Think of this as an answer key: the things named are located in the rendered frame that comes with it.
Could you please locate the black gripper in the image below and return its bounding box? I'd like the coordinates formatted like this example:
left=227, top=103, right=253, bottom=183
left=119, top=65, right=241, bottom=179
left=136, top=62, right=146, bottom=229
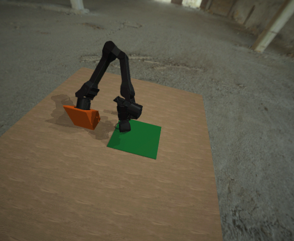
left=117, top=110, right=131, bottom=133

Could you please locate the green circuit board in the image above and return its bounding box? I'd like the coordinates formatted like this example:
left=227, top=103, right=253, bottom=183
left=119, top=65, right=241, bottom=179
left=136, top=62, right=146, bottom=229
left=107, top=119, right=162, bottom=159

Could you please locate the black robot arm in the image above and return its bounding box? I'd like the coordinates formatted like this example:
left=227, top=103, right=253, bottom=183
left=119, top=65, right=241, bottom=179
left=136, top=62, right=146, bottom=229
left=74, top=41, right=143, bottom=121

